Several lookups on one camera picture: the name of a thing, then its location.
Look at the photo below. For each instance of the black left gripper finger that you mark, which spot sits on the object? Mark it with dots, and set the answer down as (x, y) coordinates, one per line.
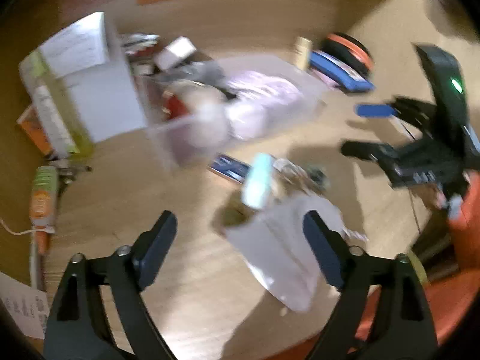
(384, 155)
(78, 327)
(382, 311)

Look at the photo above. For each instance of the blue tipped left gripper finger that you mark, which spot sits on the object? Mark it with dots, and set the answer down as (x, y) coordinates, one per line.
(386, 111)

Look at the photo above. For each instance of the white cloth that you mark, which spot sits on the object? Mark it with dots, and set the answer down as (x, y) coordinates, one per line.
(274, 247)

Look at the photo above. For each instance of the lilac knitted cloth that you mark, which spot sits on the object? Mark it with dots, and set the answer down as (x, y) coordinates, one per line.
(258, 98)

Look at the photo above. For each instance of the blue card pack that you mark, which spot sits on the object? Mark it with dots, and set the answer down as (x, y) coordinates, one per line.
(229, 168)

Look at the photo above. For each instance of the person hand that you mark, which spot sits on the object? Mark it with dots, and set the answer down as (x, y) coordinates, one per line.
(434, 198)

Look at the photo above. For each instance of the printed paper sheet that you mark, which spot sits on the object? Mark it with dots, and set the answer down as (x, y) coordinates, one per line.
(27, 306)

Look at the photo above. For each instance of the black orange round case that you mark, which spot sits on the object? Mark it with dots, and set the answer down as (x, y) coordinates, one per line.
(350, 51)

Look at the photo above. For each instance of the orange green tube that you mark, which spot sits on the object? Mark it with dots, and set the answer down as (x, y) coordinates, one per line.
(43, 206)

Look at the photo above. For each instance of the cream yellow small bottle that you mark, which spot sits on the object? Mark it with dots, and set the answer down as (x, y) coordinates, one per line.
(302, 51)

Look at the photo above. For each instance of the yellow liquid bottle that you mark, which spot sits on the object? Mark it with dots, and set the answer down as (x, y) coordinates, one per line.
(57, 113)

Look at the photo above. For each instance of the clear plastic storage bin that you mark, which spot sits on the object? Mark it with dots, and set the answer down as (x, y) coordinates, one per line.
(201, 109)

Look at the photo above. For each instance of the orange book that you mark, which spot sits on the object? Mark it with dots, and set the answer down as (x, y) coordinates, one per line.
(29, 122)

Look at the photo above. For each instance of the small white pink box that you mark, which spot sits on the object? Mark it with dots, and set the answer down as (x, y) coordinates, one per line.
(174, 53)

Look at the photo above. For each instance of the white paper box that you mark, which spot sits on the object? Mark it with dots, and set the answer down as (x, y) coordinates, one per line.
(105, 95)

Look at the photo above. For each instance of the stack of markers and packs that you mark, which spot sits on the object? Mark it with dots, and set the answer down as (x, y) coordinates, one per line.
(140, 49)

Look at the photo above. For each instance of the white handwritten note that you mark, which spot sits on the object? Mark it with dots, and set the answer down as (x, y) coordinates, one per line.
(79, 46)

